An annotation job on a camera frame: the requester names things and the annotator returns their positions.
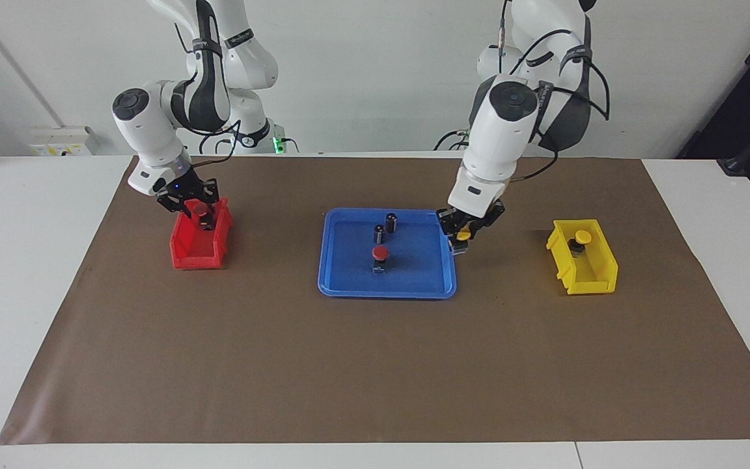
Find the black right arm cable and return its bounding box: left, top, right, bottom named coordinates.
left=175, top=23, right=242, bottom=171

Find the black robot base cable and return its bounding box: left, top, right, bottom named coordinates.
left=436, top=129, right=473, bottom=152
left=215, top=121, right=299, bottom=156

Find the blue plastic tray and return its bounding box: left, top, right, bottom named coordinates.
left=318, top=208, right=458, bottom=300

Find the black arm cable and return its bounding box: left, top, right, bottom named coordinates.
left=175, top=23, right=242, bottom=171
left=502, top=0, right=611, bottom=184

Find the brown paper table mat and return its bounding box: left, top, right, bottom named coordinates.
left=0, top=155, right=750, bottom=446

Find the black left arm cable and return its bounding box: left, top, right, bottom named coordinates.
left=502, top=0, right=611, bottom=184

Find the yellow plastic parts bin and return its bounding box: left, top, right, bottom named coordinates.
left=546, top=219, right=618, bottom=296

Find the white wall power strip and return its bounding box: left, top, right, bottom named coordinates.
left=29, top=126, right=100, bottom=157

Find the red plastic parts bin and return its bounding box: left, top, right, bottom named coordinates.
left=170, top=197, right=233, bottom=270

